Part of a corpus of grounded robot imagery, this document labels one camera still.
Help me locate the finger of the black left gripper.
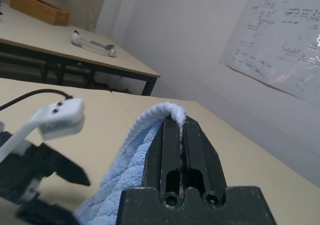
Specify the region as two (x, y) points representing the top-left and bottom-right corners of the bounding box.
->
(41, 143), (91, 187)
(16, 200), (79, 225)

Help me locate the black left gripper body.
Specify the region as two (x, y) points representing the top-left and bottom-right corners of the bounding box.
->
(0, 131), (59, 206)

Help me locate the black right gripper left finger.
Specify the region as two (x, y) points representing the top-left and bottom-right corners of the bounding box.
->
(141, 116), (182, 205)

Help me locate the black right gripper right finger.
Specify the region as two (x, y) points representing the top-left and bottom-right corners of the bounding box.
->
(183, 115), (229, 206)

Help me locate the light blue towel white trim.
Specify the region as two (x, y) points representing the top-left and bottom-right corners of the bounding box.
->
(74, 101), (189, 225)

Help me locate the white handheld device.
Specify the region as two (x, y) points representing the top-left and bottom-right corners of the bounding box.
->
(71, 29), (117, 59)

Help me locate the white sheet with handwriting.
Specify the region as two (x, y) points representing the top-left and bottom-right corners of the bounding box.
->
(218, 0), (320, 109)

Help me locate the brown wicker basket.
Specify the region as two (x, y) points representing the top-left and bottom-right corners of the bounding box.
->
(9, 0), (71, 27)

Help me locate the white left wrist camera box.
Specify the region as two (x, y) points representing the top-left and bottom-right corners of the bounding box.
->
(0, 97), (86, 166)

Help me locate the beige table with black frame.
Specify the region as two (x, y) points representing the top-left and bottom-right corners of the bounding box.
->
(0, 1), (161, 97)

